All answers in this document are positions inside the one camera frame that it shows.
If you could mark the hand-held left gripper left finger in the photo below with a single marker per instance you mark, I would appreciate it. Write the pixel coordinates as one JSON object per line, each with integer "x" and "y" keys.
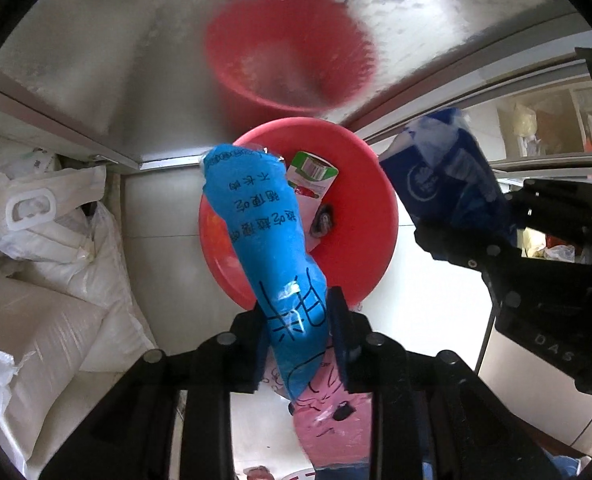
{"x": 251, "y": 355}

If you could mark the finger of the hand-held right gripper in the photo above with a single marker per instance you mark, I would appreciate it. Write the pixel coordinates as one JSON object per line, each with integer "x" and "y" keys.
{"x": 560, "y": 205}
{"x": 455, "y": 250}

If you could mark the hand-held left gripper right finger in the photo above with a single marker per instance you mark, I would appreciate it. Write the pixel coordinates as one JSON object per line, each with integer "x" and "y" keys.
{"x": 338, "y": 330}

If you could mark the dark blue foil packet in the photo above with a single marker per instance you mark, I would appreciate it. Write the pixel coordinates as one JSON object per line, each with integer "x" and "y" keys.
{"x": 445, "y": 175}

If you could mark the red plastic bin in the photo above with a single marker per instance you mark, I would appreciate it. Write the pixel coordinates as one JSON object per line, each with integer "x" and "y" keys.
{"x": 360, "y": 240}

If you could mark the blue and pink plastic packet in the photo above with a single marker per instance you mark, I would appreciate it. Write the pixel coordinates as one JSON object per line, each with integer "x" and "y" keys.
{"x": 261, "y": 230}

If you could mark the glass sliding door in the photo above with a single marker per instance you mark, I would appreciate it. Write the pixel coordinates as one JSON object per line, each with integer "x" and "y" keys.
{"x": 475, "y": 91}

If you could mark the person's blue trousers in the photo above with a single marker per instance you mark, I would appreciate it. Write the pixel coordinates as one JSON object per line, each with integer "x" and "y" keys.
{"x": 568, "y": 467}

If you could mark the green and white carton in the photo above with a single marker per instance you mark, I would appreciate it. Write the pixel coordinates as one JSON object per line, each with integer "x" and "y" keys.
{"x": 311, "y": 175}

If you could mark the large white woven sack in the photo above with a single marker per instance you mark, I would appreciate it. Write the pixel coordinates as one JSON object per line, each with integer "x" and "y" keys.
{"x": 51, "y": 340}

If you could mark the silver sliding door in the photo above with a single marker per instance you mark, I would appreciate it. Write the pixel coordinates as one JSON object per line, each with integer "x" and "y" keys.
{"x": 126, "y": 60}

